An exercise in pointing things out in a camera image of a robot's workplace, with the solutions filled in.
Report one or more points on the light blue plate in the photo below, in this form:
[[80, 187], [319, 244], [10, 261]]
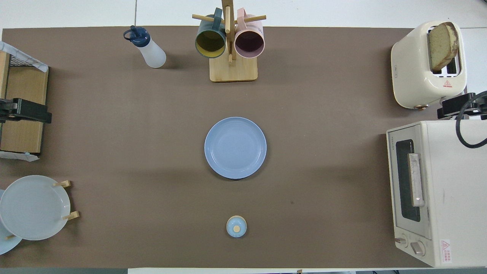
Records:
[[5, 243]]

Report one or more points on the marble pattern paper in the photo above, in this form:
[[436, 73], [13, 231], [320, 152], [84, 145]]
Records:
[[23, 56]]

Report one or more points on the white toaster oven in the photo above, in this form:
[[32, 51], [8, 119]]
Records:
[[452, 198]]

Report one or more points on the translucent squeeze bottle blue cap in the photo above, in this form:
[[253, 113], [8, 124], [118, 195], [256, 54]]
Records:
[[152, 51]]

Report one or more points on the wooden plate rack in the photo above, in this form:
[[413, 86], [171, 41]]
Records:
[[72, 215]]

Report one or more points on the wooden mug tree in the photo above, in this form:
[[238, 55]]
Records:
[[233, 70]]

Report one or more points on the slice of toast bread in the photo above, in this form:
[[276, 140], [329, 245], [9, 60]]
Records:
[[441, 45]]

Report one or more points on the pale grey plate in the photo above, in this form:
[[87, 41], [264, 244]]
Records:
[[34, 207]]

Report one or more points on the brown table mat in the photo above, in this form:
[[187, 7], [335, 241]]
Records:
[[342, 152]]

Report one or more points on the blue round plate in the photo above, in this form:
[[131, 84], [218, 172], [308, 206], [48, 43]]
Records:
[[235, 148]]

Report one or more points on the dark teal mug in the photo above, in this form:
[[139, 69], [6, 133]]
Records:
[[210, 42]]

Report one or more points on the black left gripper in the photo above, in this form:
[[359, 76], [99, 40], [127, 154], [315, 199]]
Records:
[[7, 110]]

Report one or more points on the cream two-slot toaster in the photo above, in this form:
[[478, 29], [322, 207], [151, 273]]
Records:
[[412, 72]]

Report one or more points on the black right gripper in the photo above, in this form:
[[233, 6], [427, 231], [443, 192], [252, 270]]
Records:
[[477, 108]]

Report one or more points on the pink mug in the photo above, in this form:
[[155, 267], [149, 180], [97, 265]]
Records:
[[249, 42]]

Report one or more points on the wooden shelf unit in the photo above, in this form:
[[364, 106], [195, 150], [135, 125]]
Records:
[[26, 83]]

